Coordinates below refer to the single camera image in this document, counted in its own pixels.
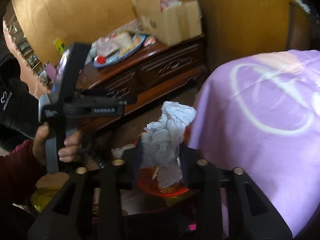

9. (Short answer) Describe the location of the purple bed sheet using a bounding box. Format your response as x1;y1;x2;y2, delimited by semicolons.
188;50;319;239

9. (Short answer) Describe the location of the cardboard box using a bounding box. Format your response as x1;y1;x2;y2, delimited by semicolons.
132;0;202;46

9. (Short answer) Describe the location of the person's left hand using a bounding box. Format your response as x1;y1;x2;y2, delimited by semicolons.
32;122;84;166

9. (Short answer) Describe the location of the dark wooden dresser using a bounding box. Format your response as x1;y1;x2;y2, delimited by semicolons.
75;33;208;131

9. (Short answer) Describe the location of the red plastic trash basket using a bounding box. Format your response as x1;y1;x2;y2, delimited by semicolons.
135;131;190;198

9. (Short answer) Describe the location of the blue tray with clutter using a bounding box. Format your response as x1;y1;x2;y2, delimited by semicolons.
93;34;146;68

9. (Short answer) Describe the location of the white tissue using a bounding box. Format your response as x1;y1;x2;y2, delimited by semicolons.
140;101;196;188

